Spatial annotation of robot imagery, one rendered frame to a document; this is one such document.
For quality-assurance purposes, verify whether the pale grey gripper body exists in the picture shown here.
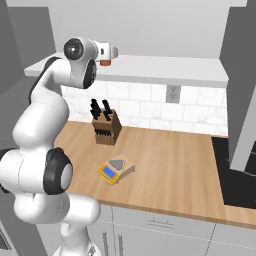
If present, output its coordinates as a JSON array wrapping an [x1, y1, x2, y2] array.
[[109, 45, 120, 59]]

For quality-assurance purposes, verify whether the dark grey cabinet door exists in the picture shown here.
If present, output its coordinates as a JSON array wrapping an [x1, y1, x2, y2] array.
[[6, 5, 58, 73]]

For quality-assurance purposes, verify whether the large grey cabinet door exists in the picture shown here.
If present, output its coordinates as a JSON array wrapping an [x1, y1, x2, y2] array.
[[218, 0, 256, 172]]

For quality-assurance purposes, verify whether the brown wooden knife block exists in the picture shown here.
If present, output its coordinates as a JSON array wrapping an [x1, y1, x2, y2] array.
[[92, 108, 123, 146]]

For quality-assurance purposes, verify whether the black hob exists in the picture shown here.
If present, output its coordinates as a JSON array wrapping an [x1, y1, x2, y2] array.
[[211, 136, 256, 211]]

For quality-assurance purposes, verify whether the wide grey drawer front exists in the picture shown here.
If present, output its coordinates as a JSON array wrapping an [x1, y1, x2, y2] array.
[[111, 205, 218, 242]]

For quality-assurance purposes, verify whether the narrow grey cupboard door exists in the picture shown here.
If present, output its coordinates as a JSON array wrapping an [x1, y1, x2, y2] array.
[[87, 203, 116, 256]]

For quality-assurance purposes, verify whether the wide grey cupboard door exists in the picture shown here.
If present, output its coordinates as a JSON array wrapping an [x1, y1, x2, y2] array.
[[112, 222, 214, 256]]

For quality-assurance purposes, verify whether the short grey drawer front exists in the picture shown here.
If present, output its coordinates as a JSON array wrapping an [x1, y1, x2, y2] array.
[[210, 222, 256, 252]]

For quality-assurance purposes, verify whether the pale grey wall cabinet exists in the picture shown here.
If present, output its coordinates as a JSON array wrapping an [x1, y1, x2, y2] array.
[[23, 0, 249, 89]]

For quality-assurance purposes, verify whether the grey wall socket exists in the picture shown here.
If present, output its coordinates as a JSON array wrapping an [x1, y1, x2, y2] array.
[[165, 84, 182, 105]]

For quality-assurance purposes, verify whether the grey drawer handle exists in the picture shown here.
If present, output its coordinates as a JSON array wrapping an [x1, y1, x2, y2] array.
[[146, 217, 176, 230]]

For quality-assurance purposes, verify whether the grey cupboard door handle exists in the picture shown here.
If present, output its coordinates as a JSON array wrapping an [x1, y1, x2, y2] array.
[[102, 232, 110, 256], [116, 234, 124, 256]]

